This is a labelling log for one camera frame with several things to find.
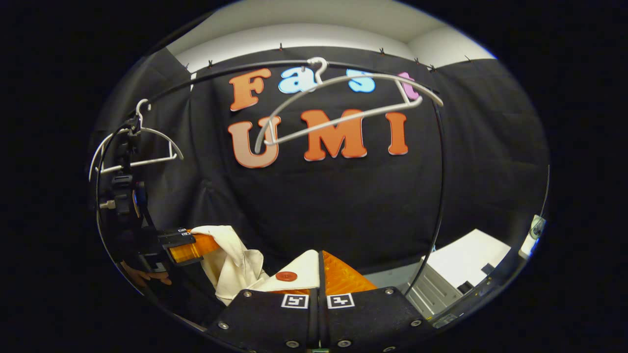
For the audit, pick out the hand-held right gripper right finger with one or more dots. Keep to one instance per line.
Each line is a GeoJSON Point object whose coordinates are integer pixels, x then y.
{"type": "Point", "coordinates": [373, 318]}

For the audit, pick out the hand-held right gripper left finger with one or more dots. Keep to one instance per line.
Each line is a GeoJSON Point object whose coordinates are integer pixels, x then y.
{"type": "Point", "coordinates": [265, 318]}

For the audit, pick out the black backdrop cloth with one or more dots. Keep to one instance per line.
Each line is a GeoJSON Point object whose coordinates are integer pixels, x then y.
{"type": "Point", "coordinates": [343, 206]}

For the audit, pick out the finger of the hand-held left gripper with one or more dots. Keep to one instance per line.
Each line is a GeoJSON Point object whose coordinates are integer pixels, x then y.
{"type": "Point", "coordinates": [189, 249]}

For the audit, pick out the white cabinet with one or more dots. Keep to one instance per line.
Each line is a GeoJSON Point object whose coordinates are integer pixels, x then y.
{"type": "Point", "coordinates": [466, 255]}

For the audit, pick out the black clothes rail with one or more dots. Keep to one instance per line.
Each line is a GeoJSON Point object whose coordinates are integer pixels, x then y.
{"type": "Point", "coordinates": [443, 181]}

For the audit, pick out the white hanger with bar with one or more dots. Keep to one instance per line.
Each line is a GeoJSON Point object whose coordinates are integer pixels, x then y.
{"type": "Point", "coordinates": [142, 163]}
{"type": "Point", "coordinates": [343, 121]}

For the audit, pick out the cream button shirt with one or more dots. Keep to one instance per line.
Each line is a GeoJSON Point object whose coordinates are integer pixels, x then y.
{"type": "Point", "coordinates": [230, 264]}

